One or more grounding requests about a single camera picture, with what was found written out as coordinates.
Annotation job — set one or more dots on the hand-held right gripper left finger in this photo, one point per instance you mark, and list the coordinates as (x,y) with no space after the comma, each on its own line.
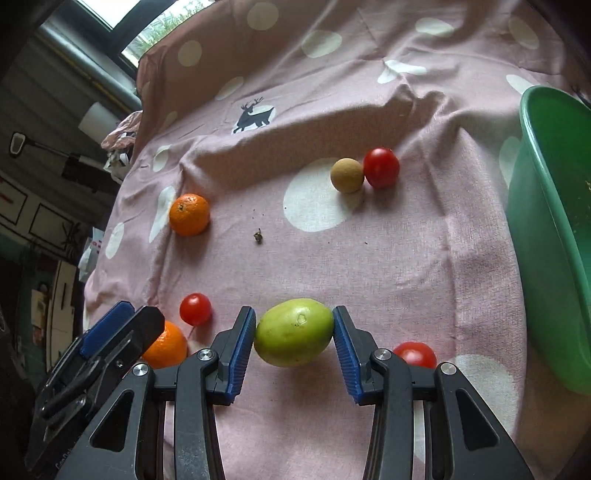
(241,355)

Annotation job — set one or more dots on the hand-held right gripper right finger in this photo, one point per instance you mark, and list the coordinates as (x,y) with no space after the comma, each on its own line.
(345,357)

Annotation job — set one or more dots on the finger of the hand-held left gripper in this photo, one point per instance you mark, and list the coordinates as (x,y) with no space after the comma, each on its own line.
(142,334)
(107,328)

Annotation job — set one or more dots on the orange mandarin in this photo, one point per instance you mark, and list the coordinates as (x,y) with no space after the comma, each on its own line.
(189,214)
(170,350)

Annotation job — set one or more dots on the green jujube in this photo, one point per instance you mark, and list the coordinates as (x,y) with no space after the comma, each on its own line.
(293,332)

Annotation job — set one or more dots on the red cherry tomato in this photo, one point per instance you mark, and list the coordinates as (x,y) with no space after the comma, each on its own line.
(415,353)
(381,167)
(195,309)

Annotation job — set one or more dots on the green plastic basin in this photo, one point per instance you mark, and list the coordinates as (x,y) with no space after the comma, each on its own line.
(554,230)

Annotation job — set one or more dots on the pink polka-dot blanket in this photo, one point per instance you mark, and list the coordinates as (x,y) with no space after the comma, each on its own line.
(369,258)

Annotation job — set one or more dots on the small dry stem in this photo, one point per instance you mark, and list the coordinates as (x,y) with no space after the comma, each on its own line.
(257,237)

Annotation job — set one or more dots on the printed white bag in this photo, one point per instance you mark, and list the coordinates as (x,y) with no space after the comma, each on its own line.
(117,164)

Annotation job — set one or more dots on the brown longan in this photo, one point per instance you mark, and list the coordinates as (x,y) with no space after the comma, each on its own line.
(347,174)

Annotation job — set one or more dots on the pink crumpled cloth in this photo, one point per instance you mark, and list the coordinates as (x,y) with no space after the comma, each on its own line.
(121,131)

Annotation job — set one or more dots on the white paper roll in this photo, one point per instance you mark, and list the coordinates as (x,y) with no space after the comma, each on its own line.
(98,122)

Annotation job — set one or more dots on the grey pipe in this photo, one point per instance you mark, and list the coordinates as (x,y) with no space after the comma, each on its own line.
(87,64)

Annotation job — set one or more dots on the window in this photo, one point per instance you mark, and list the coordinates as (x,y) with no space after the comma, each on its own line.
(157,27)

